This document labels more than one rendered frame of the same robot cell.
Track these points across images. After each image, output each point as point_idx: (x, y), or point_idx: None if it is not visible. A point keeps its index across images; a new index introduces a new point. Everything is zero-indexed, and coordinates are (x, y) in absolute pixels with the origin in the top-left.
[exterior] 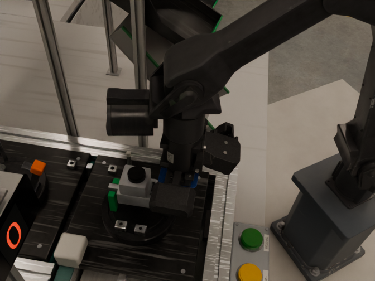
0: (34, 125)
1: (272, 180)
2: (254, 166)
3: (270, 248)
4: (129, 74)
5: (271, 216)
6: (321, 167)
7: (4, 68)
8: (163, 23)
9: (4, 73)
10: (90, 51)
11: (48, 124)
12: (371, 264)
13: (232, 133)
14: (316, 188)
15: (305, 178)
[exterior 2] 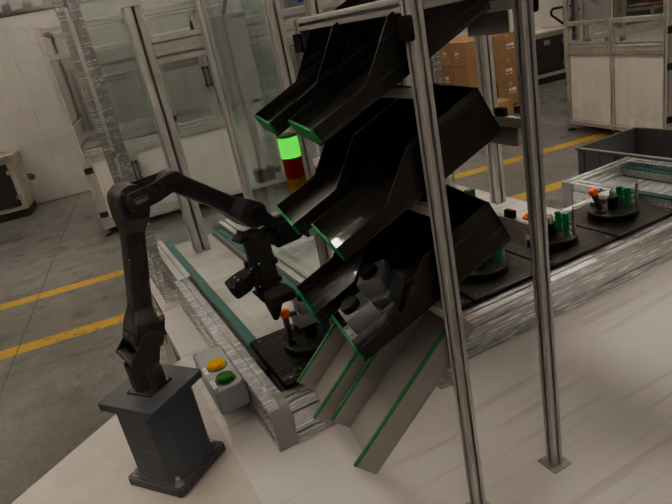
0: (511, 369)
1: (243, 486)
2: (270, 485)
3: (217, 437)
4: (531, 474)
5: (228, 457)
6: (177, 384)
7: (650, 376)
8: (330, 258)
9: (635, 373)
10: (637, 462)
11: (504, 377)
12: (121, 482)
13: (235, 281)
14: (177, 371)
15: (189, 371)
